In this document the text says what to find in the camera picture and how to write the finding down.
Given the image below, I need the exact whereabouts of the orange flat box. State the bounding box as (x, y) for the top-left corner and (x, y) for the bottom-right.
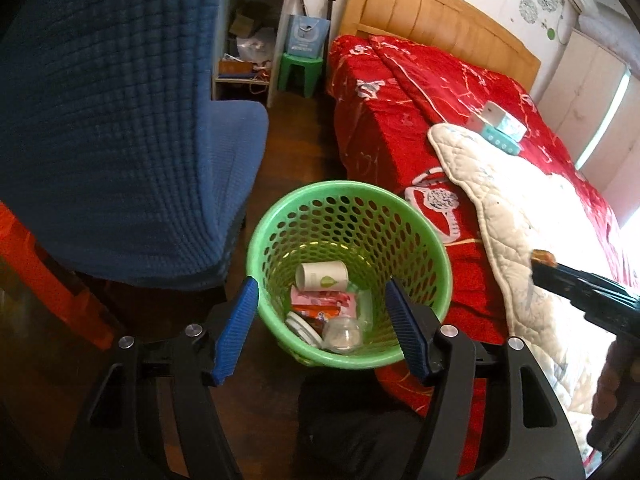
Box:
(218, 57), (257, 79)

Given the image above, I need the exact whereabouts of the person's right hand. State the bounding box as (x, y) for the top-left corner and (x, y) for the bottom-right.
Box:
(591, 332), (640, 422)

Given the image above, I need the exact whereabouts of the green plastic stool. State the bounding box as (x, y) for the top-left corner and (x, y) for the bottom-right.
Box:
(277, 52), (325, 99)

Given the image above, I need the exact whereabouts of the green plastic mesh basket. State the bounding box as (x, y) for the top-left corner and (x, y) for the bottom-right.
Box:
(246, 180), (454, 371)

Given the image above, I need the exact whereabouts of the clear plastic cup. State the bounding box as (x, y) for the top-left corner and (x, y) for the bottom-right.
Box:
(322, 316), (365, 354)

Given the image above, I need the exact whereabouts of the white quilted blanket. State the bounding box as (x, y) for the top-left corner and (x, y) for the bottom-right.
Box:
(427, 122), (632, 417)

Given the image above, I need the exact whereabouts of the beige wardrobe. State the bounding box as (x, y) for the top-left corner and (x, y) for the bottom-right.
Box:
(536, 29), (632, 198)

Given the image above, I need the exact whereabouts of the small brown cardboard box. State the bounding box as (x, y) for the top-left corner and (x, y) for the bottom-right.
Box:
(229, 10), (257, 37)

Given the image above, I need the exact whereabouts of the light blue paper bag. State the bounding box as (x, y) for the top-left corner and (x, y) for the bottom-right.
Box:
(284, 14), (331, 60)

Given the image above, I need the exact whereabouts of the dark cloth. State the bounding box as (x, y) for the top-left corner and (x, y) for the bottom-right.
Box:
(298, 374), (432, 480)

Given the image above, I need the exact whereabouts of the bed with red cover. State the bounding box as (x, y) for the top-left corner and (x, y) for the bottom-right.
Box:
(326, 35), (640, 476)

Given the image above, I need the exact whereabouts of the bedding bundle on wardrobe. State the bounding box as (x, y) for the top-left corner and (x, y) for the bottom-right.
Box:
(576, 9), (633, 67)

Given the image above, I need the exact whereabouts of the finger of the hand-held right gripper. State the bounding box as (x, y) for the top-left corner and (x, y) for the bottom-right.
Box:
(532, 259), (640, 311)

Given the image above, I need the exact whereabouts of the white round lid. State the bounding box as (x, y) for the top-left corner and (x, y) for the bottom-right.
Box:
(285, 311), (324, 347)

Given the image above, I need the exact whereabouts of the white paper cup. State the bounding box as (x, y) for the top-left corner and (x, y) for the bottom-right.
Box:
(294, 260), (349, 293)

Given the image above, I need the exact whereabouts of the white teal tissue box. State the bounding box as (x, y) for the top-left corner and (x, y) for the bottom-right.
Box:
(469, 100), (527, 142)

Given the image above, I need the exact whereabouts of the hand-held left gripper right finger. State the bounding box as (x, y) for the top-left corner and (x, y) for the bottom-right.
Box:
(385, 280), (586, 480)

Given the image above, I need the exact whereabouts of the white shelf unit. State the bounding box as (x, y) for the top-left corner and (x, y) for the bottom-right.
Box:
(212, 0), (294, 109)

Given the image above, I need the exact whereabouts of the white plastic bag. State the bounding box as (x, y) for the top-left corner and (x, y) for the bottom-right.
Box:
(236, 27), (277, 64)

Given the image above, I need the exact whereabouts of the blue fabric chair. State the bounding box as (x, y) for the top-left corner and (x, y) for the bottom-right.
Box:
(0, 0), (271, 292)

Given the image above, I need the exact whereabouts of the pink snack wrapper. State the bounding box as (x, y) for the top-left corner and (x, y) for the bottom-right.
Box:
(291, 286), (359, 322)

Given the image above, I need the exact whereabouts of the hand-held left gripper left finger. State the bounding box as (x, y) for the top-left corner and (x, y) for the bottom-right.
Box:
(65, 277), (259, 480)

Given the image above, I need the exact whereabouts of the wooden headboard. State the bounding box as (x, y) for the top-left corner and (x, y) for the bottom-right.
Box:
(339, 0), (543, 92)

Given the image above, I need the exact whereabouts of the black stick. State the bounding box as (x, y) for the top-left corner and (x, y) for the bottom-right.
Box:
(324, 0), (337, 57)

